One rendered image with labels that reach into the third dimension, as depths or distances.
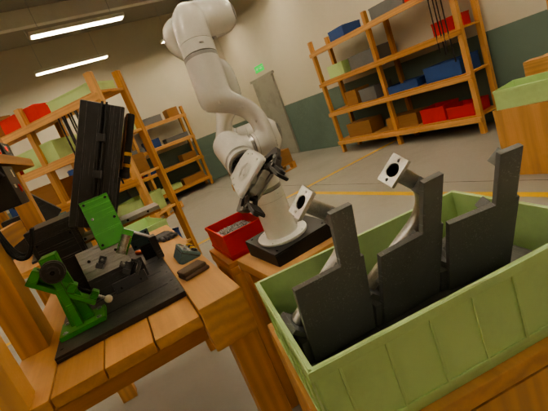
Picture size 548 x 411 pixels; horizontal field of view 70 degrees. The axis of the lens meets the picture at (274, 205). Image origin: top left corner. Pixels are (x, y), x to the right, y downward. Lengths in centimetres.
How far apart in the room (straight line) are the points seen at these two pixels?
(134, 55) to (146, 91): 93
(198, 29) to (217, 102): 19
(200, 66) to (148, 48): 1055
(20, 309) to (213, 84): 98
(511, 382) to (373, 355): 28
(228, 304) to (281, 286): 23
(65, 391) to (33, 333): 40
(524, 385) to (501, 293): 18
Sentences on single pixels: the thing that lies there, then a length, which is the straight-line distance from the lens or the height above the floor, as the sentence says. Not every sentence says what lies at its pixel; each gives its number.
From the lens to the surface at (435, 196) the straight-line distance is 76.
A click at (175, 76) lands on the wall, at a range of 1157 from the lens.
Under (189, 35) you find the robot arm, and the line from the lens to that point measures 108.
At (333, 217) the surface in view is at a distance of 68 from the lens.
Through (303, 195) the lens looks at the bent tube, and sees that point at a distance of 69.
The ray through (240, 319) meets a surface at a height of 81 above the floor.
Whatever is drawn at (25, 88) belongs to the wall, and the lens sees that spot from 1100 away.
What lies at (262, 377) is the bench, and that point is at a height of 59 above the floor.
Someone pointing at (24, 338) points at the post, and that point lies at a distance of 159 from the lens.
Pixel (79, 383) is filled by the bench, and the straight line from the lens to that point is 122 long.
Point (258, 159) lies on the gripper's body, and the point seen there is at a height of 126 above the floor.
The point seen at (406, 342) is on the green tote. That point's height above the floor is 92.
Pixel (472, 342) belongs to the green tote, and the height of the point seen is 86.
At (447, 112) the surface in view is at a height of 37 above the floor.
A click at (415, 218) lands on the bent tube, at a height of 105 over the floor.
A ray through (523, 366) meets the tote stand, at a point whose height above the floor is 78.
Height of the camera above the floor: 135
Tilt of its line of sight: 13 degrees down
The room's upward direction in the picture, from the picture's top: 21 degrees counter-clockwise
